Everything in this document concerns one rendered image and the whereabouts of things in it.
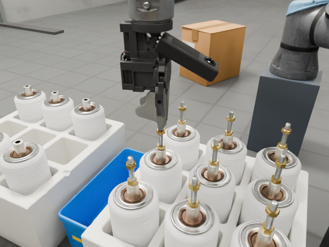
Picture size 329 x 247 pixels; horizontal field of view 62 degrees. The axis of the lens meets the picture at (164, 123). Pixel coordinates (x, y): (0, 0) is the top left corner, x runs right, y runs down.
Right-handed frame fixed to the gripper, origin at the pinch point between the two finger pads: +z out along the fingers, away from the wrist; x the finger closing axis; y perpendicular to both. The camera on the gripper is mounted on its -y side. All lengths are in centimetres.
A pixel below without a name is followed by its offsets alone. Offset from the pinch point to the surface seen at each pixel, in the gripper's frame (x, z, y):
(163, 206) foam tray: 6.9, 16.3, -0.8
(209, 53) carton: -101, 15, -11
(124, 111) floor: -65, 34, 29
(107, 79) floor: -103, 34, 50
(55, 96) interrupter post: -22.8, 7.1, 36.9
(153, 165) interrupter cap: 2.9, 9.0, 2.0
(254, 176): -2.8, 14.3, -20.6
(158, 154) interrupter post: 1.1, 7.2, 1.1
